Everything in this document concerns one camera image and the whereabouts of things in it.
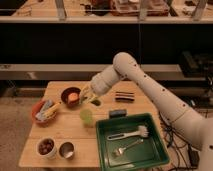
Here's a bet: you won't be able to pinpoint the striped block stack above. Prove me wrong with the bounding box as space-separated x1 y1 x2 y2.
115 92 135 102

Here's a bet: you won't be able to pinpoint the grey blue utensil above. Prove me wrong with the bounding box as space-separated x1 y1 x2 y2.
35 100 53 121

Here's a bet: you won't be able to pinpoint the black cables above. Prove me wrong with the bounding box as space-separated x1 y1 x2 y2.
157 97 213 171

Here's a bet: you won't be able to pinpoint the metal cup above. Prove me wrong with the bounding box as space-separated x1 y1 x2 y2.
59 142 74 159

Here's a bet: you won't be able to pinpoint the orange bowl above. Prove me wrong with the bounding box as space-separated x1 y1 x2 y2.
31 100 61 126

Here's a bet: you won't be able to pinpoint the yellow banana toy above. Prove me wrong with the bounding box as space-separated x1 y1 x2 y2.
43 102 61 118

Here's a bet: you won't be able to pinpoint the wooden table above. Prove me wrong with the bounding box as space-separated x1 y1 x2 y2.
19 81 163 169

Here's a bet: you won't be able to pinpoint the dark blue sponge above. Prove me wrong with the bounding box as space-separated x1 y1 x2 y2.
109 109 127 118

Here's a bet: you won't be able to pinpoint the white dish brush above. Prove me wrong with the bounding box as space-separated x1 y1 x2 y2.
107 125 149 141

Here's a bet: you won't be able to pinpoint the green plastic tray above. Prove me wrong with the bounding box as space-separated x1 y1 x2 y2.
96 113 169 171

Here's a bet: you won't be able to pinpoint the orange egg-shaped object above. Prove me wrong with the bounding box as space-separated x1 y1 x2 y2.
68 92 79 103

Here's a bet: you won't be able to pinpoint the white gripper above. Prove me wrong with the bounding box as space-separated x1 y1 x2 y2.
79 84 97 104

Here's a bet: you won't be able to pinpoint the metal fork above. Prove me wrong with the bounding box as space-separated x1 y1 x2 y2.
112 139 143 157

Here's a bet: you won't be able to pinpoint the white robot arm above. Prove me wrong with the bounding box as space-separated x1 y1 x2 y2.
80 52 213 171

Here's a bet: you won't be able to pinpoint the green pepper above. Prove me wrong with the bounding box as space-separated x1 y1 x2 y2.
91 99 101 106

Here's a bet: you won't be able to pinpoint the dark brown bowl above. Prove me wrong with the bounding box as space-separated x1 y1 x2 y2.
61 87 80 108

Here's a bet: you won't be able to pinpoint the green plastic cup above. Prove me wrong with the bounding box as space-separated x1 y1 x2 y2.
80 109 93 126

